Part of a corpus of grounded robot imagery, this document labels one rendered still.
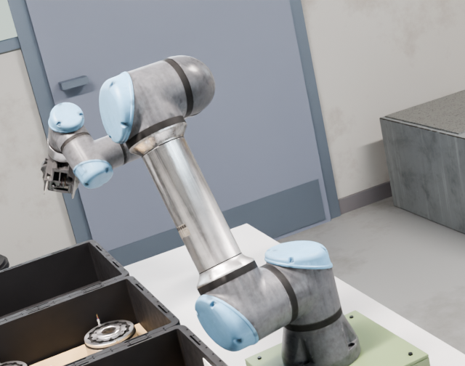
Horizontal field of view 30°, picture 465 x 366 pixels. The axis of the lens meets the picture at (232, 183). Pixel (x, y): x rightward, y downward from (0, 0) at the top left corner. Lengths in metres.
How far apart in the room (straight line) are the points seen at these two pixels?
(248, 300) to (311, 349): 0.18
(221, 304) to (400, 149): 2.88
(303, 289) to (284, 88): 2.73
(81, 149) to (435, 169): 2.44
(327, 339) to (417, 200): 2.74
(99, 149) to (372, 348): 0.73
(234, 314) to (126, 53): 2.55
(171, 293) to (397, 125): 2.23
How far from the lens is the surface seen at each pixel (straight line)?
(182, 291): 2.26
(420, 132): 4.10
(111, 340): 1.73
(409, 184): 4.33
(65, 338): 1.81
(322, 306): 1.60
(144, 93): 1.54
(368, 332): 1.75
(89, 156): 1.92
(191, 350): 1.50
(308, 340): 1.62
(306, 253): 1.57
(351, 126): 4.49
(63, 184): 2.12
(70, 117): 1.95
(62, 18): 3.86
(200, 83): 1.60
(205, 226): 1.53
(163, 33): 3.97
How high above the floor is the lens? 1.59
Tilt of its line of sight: 17 degrees down
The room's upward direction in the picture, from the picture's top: 13 degrees counter-clockwise
